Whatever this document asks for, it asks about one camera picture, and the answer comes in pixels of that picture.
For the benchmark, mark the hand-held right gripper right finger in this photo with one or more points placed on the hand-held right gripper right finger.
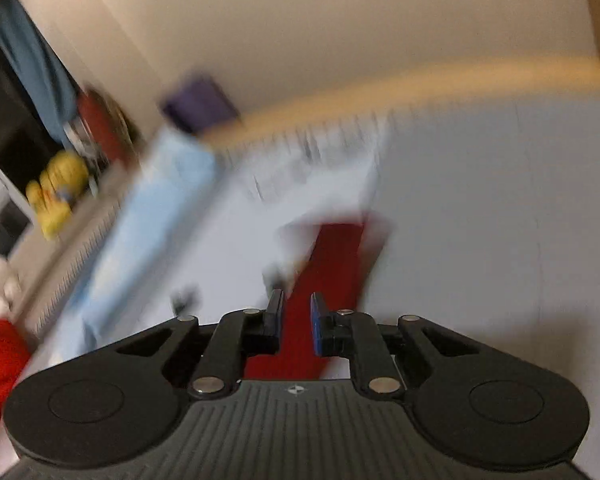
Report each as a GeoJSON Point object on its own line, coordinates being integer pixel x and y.
{"type": "Point", "coordinates": [318, 327]}

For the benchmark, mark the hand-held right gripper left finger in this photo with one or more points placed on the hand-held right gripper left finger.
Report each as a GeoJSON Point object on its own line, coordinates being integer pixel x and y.
{"type": "Point", "coordinates": [276, 320]}

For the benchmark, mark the dark red knit garment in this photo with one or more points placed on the dark red knit garment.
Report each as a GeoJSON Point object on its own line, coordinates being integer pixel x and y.
{"type": "Point", "coordinates": [335, 260]}

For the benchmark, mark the pile of cream clothes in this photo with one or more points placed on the pile of cream clothes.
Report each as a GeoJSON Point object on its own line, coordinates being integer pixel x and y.
{"type": "Point", "coordinates": [0, 282]}

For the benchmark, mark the light blue cloth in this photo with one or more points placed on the light blue cloth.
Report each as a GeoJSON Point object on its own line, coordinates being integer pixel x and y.
{"type": "Point", "coordinates": [150, 230]}

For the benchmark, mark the grey bed sheet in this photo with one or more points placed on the grey bed sheet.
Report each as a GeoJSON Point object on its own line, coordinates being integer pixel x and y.
{"type": "Point", "coordinates": [500, 230]}

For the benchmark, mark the white ribbed radiator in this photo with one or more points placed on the white ribbed radiator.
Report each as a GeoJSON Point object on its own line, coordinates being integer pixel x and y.
{"type": "Point", "coordinates": [65, 270]}

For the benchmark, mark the purple box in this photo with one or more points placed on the purple box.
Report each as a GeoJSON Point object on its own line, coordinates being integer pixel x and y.
{"type": "Point", "coordinates": [200, 104]}

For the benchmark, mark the yellow plush toy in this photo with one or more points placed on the yellow plush toy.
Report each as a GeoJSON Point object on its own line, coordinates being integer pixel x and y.
{"type": "Point", "coordinates": [57, 190]}

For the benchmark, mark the dark red bag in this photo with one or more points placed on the dark red bag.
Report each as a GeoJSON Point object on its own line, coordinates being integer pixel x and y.
{"type": "Point", "coordinates": [102, 127]}

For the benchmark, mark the blue curtain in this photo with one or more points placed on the blue curtain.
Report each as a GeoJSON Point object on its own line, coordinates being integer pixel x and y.
{"type": "Point", "coordinates": [35, 70]}

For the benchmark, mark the wooden bed frame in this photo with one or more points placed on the wooden bed frame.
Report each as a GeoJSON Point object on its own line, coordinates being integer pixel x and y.
{"type": "Point", "coordinates": [405, 82]}

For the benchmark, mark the white window frame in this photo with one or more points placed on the white window frame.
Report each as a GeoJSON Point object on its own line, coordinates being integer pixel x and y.
{"type": "Point", "coordinates": [0, 185]}

